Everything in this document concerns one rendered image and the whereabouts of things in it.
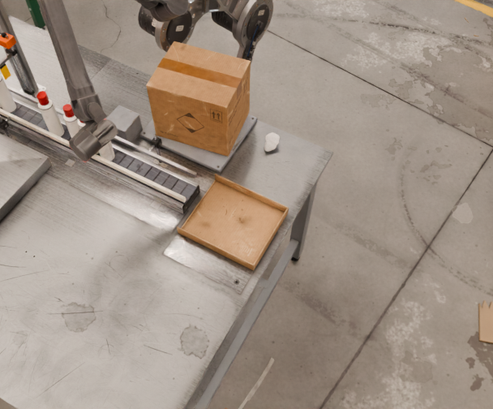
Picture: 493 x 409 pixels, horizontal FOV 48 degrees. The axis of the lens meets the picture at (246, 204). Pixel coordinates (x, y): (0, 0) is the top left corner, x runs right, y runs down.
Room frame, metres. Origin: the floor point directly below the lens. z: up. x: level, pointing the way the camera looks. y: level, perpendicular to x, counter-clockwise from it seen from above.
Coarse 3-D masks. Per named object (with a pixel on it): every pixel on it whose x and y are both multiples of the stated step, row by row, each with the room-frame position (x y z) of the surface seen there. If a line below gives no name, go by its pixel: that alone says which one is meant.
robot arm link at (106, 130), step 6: (102, 120) 1.00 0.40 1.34; (108, 120) 1.01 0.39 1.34; (96, 126) 0.99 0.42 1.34; (102, 126) 0.99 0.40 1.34; (108, 126) 0.99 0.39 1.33; (114, 126) 1.00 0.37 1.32; (96, 132) 0.97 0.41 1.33; (102, 132) 0.97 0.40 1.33; (108, 132) 0.98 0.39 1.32; (114, 132) 0.98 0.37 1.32; (96, 138) 0.95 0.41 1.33; (102, 138) 0.96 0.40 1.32; (108, 138) 0.96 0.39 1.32
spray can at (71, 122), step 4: (68, 104) 1.30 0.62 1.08; (64, 108) 1.28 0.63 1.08; (68, 108) 1.28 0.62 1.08; (64, 112) 1.27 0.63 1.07; (68, 112) 1.27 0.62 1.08; (72, 112) 1.28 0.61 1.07; (64, 116) 1.28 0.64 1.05; (68, 116) 1.27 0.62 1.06; (72, 116) 1.27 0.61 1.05; (64, 120) 1.27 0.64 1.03; (68, 120) 1.26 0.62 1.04; (72, 120) 1.26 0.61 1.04; (76, 120) 1.27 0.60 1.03; (68, 124) 1.26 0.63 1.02; (72, 124) 1.26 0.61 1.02; (76, 124) 1.27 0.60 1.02; (68, 128) 1.26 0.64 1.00; (72, 128) 1.26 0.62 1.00; (76, 128) 1.26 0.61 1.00; (72, 132) 1.26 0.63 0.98; (76, 132) 1.26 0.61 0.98; (72, 136) 1.26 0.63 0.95
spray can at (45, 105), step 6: (36, 96) 1.33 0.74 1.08; (42, 96) 1.33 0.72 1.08; (42, 102) 1.32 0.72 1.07; (48, 102) 1.33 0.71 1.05; (42, 108) 1.31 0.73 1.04; (48, 108) 1.32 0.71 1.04; (54, 108) 1.34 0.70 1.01; (42, 114) 1.32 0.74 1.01; (48, 114) 1.31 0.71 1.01; (54, 114) 1.33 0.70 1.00; (48, 120) 1.31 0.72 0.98; (54, 120) 1.32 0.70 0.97; (48, 126) 1.31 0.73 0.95; (54, 126) 1.31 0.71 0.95; (60, 126) 1.33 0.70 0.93; (54, 132) 1.31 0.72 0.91; (60, 132) 1.32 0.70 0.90
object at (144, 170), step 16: (16, 112) 1.44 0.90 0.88; (32, 112) 1.44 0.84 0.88; (64, 128) 1.36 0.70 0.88; (64, 144) 1.28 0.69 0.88; (128, 160) 1.22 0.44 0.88; (128, 176) 1.14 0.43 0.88; (144, 176) 1.15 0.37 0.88; (160, 176) 1.15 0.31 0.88; (160, 192) 1.09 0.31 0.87; (176, 192) 1.08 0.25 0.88; (192, 192) 1.08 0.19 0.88
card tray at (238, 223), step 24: (216, 192) 1.11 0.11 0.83; (240, 192) 1.11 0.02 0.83; (192, 216) 1.01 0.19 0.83; (216, 216) 1.01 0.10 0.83; (240, 216) 1.01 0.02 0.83; (264, 216) 1.02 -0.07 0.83; (216, 240) 0.91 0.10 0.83; (240, 240) 0.91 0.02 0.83; (264, 240) 0.92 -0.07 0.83; (240, 264) 0.83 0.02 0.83
